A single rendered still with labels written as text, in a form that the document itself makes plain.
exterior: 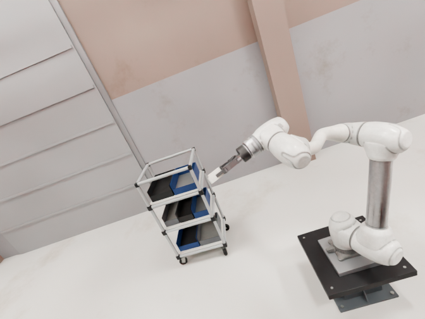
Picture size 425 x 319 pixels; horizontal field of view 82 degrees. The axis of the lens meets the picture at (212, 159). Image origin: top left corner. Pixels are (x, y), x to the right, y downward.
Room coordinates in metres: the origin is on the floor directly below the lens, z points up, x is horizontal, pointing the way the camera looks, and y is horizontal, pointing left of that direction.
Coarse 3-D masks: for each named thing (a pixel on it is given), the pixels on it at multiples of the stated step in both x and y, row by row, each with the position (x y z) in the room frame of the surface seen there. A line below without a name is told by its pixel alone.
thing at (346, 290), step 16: (304, 240) 1.33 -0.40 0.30; (320, 256) 1.15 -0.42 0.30; (320, 272) 1.05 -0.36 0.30; (336, 272) 1.01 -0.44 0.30; (368, 272) 0.94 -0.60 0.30; (384, 272) 0.90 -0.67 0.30; (400, 272) 0.87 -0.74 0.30; (416, 272) 0.84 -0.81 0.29; (336, 288) 0.92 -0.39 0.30; (352, 288) 0.89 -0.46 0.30; (368, 288) 0.87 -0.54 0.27; (384, 288) 0.99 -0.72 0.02; (336, 304) 1.00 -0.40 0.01; (352, 304) 0.97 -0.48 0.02; (368, 304) 0.94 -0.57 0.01
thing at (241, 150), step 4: (240, 148) 0.99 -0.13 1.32; (244, 148) 0.98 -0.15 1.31; (240, 152) 0.98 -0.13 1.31; (244, 152) 0.97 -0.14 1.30; (248, 152) 0.97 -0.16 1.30; (236, 156) 0.98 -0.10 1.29; (240, 156) 0.97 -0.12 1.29; (244, 156) 0.96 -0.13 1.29; (248, 156) 0.97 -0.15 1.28; (244, 160) 0.97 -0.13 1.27; (248, 160) 0.98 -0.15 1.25
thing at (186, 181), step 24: (144, 168) 2.12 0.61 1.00; (192, 168) 2.13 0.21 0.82; (168, 192) 1.87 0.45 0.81; (192, 192) 2.12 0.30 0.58; (168, 216) 1.98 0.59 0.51; (192, 216) 1.85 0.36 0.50; (216, 216) 2.12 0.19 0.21; (168, 240) 1.85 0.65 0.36; (192, 240) 1.95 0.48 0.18; (216, 240) 1.83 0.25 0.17
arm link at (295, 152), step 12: (324, 132) 1.05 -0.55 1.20; (336, 132) 1.09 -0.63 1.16; (348, 132) 1.09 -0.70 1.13; (276, 144) 0.88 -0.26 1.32; (288, 144) 0.84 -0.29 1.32; (300, 144) 0.82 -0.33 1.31; (312, 144) 0.89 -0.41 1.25; (276, 156) 0.87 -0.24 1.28; (288, 156) 0.81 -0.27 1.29; (300, 156) 0.79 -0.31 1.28; (300, 168) 0.80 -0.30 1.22
